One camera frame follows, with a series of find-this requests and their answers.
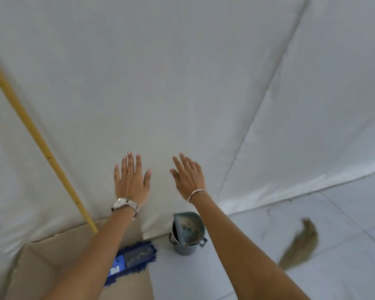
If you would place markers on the grey metal bucket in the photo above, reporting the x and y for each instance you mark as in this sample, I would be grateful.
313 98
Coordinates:
186 249

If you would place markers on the white fabric backdrop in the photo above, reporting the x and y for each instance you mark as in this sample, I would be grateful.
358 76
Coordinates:
181 74

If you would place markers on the brown cardboard box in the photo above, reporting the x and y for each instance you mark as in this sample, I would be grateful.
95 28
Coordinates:
43 262

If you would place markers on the person's right little finger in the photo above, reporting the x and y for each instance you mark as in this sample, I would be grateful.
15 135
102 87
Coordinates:
198 168

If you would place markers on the person's right thumb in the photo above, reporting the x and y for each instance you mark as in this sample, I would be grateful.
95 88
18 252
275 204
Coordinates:
175 177

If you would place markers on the person's left middle finger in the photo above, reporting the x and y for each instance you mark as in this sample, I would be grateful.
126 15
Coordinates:
130 163

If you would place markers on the person's right middle finger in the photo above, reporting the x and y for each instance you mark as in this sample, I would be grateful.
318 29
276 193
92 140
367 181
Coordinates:
185 161

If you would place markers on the person's left forearm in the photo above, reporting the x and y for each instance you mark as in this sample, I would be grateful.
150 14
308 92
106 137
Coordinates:
93 259

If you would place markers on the silver wristwatch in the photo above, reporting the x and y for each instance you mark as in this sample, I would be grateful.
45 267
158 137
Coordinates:
125 204

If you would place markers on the person's right hand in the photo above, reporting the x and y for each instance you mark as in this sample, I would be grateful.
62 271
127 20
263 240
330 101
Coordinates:
190 181

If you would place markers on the blue dust mop head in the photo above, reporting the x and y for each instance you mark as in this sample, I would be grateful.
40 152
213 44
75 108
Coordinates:
137 254

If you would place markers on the person's left hand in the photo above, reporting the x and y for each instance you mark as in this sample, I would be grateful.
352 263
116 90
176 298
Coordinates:
131 185

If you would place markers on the person's right forearm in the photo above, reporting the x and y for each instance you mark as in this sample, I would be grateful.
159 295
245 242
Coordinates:
237 249

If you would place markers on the person's left little finger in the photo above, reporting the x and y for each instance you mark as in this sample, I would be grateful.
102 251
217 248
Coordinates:
117 174

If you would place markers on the person's left thumb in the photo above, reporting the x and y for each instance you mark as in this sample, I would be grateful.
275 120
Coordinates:
147 177

